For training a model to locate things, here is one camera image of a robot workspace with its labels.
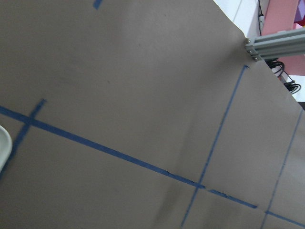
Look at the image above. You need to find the white bear tray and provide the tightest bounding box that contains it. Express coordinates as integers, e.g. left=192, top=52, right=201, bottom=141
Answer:
left=0, top=126, right=12, bottom=171

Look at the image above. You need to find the pink storage box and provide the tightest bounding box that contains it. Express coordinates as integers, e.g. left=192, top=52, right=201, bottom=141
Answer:
left=262, top=0, right=305, bottom=76

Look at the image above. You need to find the black cable bundle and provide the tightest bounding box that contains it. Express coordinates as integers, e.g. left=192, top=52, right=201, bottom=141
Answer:
left=264, top=57, right=301, bottom=94

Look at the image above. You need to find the aluminium frame post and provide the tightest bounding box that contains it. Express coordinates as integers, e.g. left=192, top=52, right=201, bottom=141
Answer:
left=244, top=28, right=305, bottom=61

